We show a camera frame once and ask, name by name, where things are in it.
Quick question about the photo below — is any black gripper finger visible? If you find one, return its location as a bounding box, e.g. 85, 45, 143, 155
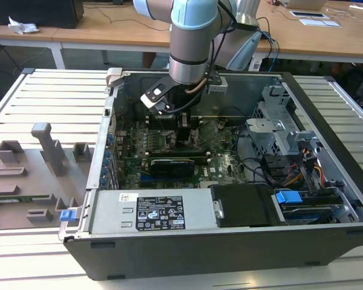
175, 112, 192, 144

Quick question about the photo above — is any metal socket cover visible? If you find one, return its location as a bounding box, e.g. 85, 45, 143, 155
191, 121, 221, 145

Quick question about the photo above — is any black graphics card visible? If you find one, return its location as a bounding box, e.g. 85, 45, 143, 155
150, 158, 197, 179

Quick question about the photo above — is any green motherboard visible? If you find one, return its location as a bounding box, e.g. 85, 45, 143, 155
113, 117, 250, 190

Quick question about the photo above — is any pale blue teach pendant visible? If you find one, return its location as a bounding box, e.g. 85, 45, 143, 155
215, 30, 263, 70

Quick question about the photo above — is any metal disk bay cage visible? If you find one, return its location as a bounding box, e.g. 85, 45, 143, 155
244, 85, 300, 158

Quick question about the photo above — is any silver shroud latch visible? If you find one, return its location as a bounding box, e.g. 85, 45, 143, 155
212, 198, 224, 219

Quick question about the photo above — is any black plastic shroud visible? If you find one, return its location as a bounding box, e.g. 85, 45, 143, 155
210, 184, 288, 229

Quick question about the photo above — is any wooden desk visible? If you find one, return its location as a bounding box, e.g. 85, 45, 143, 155
255, 0, 363, 65
0, 0, 174, 70

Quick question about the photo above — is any silver power supply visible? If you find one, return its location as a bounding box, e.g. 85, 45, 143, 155
87, 189, 218, 235

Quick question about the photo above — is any black PC case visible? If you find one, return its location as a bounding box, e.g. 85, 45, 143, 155
57, 68, 363, 282

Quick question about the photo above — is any hard disk in blue carrier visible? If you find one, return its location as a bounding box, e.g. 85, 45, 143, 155
275, 190, 344, 226

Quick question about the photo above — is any grey parts rack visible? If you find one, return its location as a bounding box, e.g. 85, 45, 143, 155
0, 122, 94, 232

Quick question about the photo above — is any white tablet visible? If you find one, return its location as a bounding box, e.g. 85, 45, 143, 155
290, 10, 327, 18

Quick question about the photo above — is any silver laptop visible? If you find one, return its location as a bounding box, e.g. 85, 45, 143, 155
281, 0, 329, 9

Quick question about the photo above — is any white paper sheet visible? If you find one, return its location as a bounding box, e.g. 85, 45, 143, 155
299, 18, 342, 28

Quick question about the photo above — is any black computer tower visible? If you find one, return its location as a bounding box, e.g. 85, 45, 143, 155
0, 0, 85, 30

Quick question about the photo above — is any green RAM stick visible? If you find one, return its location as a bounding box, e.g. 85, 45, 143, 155
0, 195, 51, 204

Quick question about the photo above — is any crumpled white paper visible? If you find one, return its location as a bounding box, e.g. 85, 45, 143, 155
7, 15, 40, 34

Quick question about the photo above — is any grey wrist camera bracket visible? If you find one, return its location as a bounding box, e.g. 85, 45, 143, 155
207, 75, 229, 94

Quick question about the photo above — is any grey case latch handle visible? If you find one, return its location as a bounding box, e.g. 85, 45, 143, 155
105, 67, 131, 93

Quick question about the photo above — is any black cable bundle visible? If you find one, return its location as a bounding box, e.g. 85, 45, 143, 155
234, 126, 294, 187

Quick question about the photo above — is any yellow and red wire bundle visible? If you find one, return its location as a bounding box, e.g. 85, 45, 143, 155
283, 146, 326, 187

